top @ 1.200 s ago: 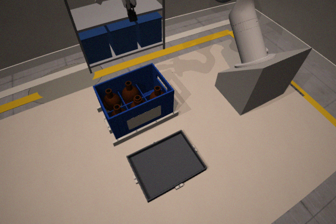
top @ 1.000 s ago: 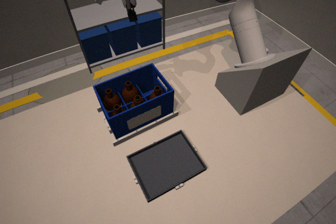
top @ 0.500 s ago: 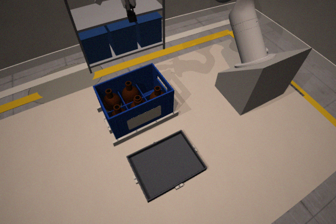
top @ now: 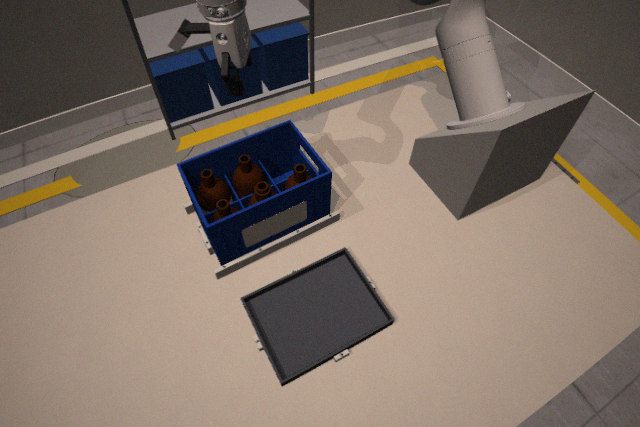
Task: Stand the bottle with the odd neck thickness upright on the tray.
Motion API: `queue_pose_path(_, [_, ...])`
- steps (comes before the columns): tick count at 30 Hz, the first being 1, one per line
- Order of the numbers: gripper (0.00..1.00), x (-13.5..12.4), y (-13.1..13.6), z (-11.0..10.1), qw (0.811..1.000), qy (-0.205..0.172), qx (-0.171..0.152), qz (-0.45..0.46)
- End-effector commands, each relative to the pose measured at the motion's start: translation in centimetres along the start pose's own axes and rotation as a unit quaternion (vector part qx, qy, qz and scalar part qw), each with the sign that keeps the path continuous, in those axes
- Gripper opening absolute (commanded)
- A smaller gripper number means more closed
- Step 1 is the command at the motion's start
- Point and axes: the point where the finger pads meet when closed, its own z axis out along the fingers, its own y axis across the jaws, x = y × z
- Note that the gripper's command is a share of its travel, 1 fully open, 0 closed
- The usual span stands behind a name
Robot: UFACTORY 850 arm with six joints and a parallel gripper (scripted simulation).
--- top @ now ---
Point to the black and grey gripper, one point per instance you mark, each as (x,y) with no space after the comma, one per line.
(231,39)

